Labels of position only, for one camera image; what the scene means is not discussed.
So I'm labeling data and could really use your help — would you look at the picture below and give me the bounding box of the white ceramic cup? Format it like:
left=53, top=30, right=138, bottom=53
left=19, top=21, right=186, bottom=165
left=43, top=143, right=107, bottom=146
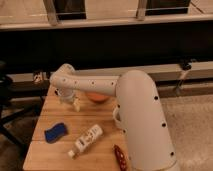
left=113, top=106, right=122, bottom=129

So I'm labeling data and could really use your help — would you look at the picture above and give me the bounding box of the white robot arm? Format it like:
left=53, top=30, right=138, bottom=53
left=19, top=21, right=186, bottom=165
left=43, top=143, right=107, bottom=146
left=50, top=64, right=180, bottom=171

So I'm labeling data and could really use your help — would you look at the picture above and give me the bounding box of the small white black device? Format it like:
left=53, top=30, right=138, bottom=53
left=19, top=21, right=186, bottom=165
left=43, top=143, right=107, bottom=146
left=33, top=70, right=50, bottom=84

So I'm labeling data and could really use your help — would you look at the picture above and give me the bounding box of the black table clamp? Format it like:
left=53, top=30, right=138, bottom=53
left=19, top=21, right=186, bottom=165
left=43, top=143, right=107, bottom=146
left=174, top=60, right=192, bottom=96

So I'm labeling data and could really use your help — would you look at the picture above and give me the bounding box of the white plastic bottle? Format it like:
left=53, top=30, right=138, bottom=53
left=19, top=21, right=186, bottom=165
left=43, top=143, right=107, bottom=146
left=68, top=124, right=103, bottom=158

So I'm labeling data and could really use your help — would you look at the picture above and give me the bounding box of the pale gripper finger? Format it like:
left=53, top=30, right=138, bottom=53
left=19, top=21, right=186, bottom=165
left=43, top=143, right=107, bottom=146
left=73, top=98, right=81, bottom=112

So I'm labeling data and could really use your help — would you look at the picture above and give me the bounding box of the red patterned pocket knife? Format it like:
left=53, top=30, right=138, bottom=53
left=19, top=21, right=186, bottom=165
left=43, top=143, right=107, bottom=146
left=114, top=145, right=127, bottom=171

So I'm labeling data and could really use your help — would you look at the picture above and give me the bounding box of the orange bowl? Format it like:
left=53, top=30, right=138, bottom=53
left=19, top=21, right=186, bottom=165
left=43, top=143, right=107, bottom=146
left=86, top=93, right=109, bottom=103

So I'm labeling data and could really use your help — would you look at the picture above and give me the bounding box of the blue sponge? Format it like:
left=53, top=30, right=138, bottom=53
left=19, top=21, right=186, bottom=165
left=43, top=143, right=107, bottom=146
left=44, top=123, right=68, bottom=143

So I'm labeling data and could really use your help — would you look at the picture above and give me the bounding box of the black office chair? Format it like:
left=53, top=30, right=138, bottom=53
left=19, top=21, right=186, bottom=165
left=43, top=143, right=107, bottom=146
left=0, top=60, right=34, bottom=151

